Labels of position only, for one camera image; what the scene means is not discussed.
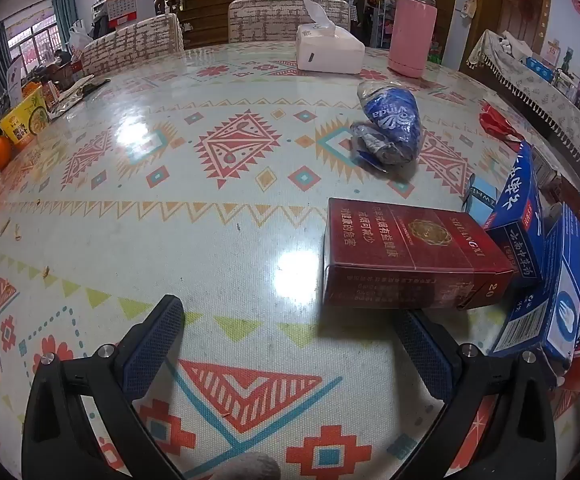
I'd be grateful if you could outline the blue tissue pack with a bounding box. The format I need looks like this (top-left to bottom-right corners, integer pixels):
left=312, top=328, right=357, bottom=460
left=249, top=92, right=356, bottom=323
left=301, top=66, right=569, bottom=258
left=526, top=56, right=556, bottom=81

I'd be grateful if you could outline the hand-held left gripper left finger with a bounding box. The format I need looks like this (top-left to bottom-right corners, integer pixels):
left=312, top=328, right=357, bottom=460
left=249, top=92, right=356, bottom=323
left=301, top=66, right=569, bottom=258
left=22, top=294, right=185, bottom=480

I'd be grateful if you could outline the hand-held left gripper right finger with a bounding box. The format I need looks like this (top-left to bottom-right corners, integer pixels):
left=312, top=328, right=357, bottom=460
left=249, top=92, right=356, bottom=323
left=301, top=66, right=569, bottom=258
left=394, top=308, right=557, bottom=480

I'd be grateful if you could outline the red cigarette box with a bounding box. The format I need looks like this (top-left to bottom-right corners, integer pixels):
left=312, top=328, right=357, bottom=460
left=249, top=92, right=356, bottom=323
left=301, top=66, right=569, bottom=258
left=323, top=197, right=516, bottom=311

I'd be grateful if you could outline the white plastic bag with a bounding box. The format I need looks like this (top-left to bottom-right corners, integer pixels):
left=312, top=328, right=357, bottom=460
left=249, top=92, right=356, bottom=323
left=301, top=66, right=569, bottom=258
left=68, top=20, right=93, bottom=53

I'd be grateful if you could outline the patterned tablecloth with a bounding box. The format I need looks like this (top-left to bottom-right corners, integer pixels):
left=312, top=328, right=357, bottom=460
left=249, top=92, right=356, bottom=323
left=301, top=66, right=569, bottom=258
left=0, top=40, right=580, bottom=480

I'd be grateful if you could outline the pink thermos bottle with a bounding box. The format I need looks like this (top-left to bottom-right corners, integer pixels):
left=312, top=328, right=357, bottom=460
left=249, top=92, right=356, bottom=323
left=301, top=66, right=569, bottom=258
left=388, top=0, right=438, bottom=79

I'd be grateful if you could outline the silver foil snack packet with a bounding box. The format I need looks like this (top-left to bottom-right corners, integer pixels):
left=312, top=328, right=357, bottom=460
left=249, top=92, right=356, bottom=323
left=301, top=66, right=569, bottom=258
left=48, top=74, right=113, bottom=120

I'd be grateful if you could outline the white storage rack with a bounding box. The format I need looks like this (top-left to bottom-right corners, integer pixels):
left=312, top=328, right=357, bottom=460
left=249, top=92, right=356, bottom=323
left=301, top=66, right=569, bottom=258
left=365, top=0, right=395, bottom=51

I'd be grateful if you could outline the yellow instant noodle cup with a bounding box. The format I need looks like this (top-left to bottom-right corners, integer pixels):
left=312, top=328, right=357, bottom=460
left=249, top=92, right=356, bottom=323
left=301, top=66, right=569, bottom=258
left=0, top=91, right=50, bottom=150

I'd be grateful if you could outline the window with red decorations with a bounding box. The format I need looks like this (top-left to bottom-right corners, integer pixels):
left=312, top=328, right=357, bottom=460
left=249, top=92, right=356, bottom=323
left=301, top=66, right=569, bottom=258
left=4, top=10, right=60, bottom=68

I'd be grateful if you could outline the wooden staircase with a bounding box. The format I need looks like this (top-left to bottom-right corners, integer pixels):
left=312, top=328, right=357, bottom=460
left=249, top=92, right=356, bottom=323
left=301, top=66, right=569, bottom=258
left=154, top=0, right=271, bottom=51

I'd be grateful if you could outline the white tissue box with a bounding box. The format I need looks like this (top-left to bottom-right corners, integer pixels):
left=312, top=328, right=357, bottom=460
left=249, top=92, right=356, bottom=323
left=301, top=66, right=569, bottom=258
left=296, top=0, right=365, bottom=75

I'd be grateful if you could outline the small blue white box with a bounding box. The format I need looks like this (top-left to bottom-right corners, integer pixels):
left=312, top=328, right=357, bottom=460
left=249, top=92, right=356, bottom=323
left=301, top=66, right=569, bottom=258
left=462, top=175, right=501, bottom=226

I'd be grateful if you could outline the crumpled red wrapper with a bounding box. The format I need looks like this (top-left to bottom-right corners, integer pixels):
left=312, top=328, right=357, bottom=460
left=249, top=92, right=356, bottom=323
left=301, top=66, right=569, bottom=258
left=479, top=101, right=526, bottom=143

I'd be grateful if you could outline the blue cardboard box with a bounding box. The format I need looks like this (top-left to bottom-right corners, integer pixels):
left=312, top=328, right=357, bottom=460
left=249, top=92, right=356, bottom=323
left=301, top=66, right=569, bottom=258
left=485, top=140, right=546, bottom=288
left=490, top=202, right=580, bottom=371

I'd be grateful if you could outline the person's left hand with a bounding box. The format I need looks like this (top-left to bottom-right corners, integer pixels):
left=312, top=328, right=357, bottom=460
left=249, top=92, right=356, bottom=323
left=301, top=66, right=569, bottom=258
left=222, top=451, right=281, bottom=480

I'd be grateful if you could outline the leaf print sideboard cloth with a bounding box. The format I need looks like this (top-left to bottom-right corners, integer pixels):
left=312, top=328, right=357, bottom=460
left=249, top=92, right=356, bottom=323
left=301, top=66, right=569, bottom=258
left=466, top=29, right=580, bottom=226

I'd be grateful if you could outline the blue tissue packet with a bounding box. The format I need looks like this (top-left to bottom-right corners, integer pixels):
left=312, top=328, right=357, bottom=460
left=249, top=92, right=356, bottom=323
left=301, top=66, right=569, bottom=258
left=350, top=79, right=423, bottom=168

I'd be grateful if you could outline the woven fabric dining chair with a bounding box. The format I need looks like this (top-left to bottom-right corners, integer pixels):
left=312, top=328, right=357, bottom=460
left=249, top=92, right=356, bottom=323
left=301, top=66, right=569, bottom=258
left=78, top=13, right=185, bottom=77
left=228, top=0, right=351, bottom=44

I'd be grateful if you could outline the wooden door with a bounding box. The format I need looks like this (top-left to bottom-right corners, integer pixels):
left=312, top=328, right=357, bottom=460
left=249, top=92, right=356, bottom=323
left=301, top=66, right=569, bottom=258
left=495, top=0, right=553, bottom=48

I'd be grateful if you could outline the white cloth bundle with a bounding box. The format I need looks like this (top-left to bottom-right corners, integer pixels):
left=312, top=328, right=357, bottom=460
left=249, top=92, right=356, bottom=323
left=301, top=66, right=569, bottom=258
left=499, top=30, right=536, bottom=58

